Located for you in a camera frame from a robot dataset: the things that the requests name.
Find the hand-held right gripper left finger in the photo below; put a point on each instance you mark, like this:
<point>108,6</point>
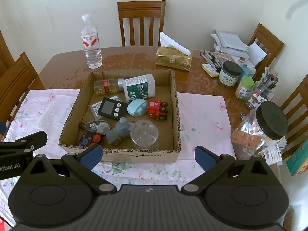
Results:
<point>92,155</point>

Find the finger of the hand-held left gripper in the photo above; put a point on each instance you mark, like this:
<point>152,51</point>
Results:
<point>31,140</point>
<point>2,128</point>

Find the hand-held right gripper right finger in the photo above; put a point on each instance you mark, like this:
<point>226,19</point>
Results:
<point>204,156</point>

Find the black toy train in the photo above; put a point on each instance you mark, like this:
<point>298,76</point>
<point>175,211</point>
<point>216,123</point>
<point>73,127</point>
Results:
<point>85,140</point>

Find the correction tape dispenser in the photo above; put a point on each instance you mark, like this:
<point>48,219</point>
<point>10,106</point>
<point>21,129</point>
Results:
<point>95,126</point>

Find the grey elephant toy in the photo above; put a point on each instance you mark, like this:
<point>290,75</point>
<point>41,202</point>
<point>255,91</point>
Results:
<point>120,130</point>

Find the small clear packet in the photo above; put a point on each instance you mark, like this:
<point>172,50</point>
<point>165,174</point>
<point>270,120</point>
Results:
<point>94,107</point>

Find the black digital timer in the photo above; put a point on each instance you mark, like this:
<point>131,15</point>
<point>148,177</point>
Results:
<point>109,108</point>

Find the clear plastic cup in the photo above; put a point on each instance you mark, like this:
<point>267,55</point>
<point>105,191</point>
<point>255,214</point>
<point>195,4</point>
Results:
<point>144,134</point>

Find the teal oval case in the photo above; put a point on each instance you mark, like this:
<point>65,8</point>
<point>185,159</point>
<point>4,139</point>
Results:
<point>137,107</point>

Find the red toy train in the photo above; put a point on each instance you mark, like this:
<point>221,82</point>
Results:
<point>155,108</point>

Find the clear capsule bottle silver cap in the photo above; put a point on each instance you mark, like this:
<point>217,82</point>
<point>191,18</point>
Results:
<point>105,86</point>

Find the white bottle green label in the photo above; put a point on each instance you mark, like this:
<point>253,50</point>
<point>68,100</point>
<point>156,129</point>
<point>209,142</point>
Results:
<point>138,86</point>

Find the pink floral tablecloth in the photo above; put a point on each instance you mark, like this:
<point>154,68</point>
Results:
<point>204,115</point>

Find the wooden dining chair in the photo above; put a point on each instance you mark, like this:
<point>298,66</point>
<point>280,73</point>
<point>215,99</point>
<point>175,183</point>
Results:
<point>19,81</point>
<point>142,8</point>
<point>267,38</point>
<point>297,96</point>

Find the large clear jar black lid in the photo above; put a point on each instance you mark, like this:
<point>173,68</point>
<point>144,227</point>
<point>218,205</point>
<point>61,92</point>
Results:
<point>262,130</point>

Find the small white box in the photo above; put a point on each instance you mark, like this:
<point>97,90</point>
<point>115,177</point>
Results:
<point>273,154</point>

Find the small bottle green lid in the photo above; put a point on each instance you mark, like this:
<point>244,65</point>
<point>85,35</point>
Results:
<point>243,87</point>

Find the yellow sticky note pad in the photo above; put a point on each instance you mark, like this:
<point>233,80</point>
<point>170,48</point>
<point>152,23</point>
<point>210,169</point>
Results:
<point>209,71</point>

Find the glass jar dark lid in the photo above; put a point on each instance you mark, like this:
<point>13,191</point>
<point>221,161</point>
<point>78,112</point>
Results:
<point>229,74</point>

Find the clear jar of pens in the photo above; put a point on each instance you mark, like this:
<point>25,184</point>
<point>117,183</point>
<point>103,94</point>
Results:
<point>262,91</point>

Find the teal cardboard box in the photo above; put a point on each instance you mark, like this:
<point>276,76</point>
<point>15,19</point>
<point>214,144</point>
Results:
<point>298,158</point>

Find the light blue box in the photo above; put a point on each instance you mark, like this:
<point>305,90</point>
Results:
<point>247,70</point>

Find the bundle of pens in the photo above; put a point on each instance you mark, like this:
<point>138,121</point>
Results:
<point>211,59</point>

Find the gold tissue pack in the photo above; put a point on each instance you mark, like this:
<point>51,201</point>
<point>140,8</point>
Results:
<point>173,59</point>

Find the clear water bottle red label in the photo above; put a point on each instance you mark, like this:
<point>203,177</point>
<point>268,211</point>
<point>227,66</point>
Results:
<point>91,45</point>

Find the pile of white papers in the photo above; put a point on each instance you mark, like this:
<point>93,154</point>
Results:
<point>229,41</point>

